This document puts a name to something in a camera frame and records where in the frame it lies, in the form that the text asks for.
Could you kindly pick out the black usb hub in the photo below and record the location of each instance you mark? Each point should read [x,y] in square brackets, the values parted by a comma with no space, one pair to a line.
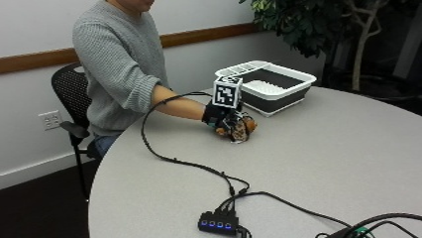
[218,223]

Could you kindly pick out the the person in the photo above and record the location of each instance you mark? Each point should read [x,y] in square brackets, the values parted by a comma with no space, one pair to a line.
[118,62]

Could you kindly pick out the green indoor tree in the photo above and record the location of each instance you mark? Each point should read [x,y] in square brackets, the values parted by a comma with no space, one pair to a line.
[334,29]

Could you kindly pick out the white grey dish basin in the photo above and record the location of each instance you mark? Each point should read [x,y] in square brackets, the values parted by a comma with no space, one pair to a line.
[267,86]

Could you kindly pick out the white marker cube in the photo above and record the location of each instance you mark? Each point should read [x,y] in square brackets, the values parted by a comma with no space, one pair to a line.
[226,92]

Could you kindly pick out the black mesh office chair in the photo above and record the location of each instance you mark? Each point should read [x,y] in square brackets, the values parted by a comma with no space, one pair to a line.
[72,99]

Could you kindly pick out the orange brown soft toy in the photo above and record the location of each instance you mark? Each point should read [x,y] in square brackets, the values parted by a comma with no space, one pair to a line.
[241,129]

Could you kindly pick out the white wall outlet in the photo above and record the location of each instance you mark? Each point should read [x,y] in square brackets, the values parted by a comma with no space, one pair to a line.
[50,119]

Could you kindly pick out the wooden wall rail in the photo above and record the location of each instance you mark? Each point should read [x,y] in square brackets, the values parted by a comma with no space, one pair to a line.
[88,49]

